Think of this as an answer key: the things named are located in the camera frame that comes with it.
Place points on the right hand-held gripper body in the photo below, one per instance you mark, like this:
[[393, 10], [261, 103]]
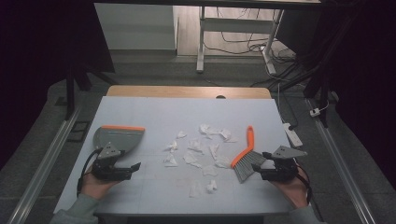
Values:
[[281, 169]]

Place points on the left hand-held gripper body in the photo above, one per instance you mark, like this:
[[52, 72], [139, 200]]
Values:
[[107, 169]]

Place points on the heap of white paper scraps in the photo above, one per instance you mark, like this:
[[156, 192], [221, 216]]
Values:
[[194, 146]]

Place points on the person's left hand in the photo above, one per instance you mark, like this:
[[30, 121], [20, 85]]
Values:
[[96, 186]]

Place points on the person's right hand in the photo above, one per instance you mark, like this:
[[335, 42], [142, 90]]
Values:
[[292, 191]]

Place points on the grey dustpan with orange edge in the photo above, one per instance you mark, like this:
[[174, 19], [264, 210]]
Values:
[[121, 138]]

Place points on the white power strip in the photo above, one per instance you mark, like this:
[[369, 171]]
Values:
[[292, 135]]

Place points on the pale board on table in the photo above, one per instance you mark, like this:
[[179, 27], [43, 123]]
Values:
[[162, 115]]

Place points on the small white plug adapter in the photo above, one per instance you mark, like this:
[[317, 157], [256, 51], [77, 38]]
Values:
[[315, 112]]

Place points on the wooden table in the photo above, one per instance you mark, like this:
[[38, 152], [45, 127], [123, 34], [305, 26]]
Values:
[[174, 91]]

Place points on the black metal stand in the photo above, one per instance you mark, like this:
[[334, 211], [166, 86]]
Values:
[[70, 93], [323, 77]]

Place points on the white cabinet panel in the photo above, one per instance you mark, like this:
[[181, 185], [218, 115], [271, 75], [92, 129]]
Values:
[[134, 28]]

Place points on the black rectangular floor frame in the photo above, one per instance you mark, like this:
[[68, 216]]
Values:
[[77, 137]]

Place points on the aluminium floor rail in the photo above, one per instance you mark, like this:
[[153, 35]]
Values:
[[342, 168], [43, 168]]

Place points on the white metal desk frame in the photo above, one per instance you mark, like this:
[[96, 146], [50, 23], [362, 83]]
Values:
[[236, 25]]

